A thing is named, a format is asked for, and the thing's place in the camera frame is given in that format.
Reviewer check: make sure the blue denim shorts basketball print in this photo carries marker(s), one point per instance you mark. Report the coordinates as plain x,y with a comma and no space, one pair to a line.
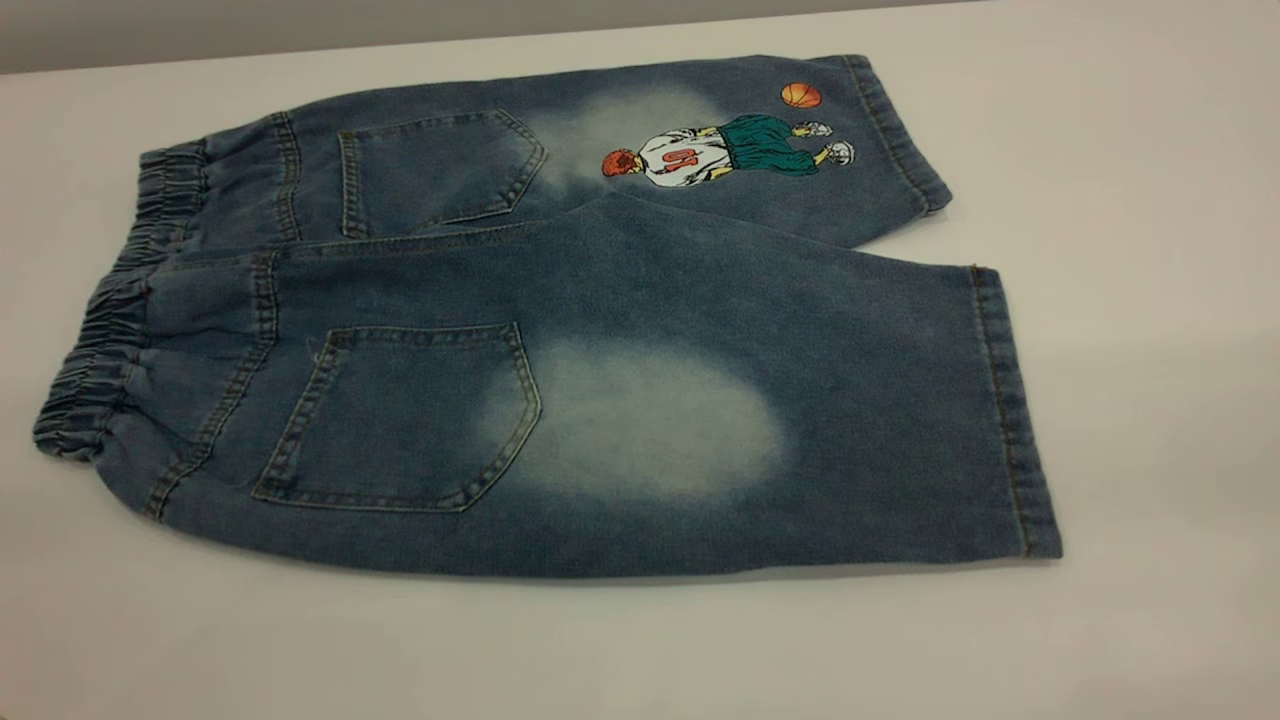
640,300

